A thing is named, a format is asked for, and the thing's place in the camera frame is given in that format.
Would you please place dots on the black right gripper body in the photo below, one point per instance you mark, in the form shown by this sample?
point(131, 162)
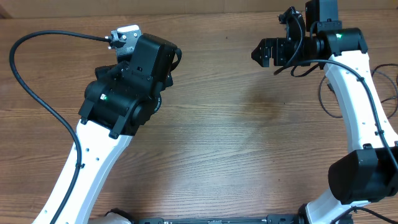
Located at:
point(283, 52)

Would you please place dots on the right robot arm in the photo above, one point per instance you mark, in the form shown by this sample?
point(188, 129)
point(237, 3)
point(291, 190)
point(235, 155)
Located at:
point(368, 173)

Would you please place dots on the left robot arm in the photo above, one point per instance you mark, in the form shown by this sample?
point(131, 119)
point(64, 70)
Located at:
point(121, 99)

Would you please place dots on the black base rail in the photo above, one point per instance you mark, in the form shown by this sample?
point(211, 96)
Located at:
point(214, 221)

